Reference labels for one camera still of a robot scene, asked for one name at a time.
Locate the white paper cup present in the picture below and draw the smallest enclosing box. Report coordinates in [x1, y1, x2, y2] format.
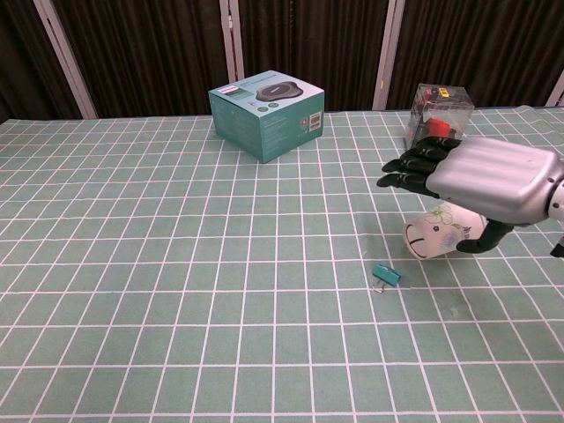
[403, 202, 490, 261]

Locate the green white grid tablecloth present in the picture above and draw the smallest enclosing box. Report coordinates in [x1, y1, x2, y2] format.
[0, 105, 564, 423]

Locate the teal speaker product box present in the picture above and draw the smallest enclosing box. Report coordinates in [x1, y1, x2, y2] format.
[207, 70, 326, 165]

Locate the black and silver right hand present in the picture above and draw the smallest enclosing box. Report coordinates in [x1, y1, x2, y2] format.
[376, 135, 564, 256]

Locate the dark curtain panel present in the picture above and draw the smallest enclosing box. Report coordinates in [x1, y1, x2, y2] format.
[387, 0, 564, 109]
[51, 0, 231, 119]
[0, 0, 85, 121]
[235, 0, 391, 111]

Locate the teal binder clip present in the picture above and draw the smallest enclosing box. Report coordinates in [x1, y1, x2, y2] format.
[372, 263, 404, 293]

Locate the clear box with red toy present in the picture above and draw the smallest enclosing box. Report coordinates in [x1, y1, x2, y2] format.
[404, 82, 476, 149]

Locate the white partition frame post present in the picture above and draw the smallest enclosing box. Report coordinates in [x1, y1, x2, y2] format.
[545, 70, 564, 108]
[372, 0, 406, 110]
[219, 0, 246, 84]
[33, 0, 99, 119]

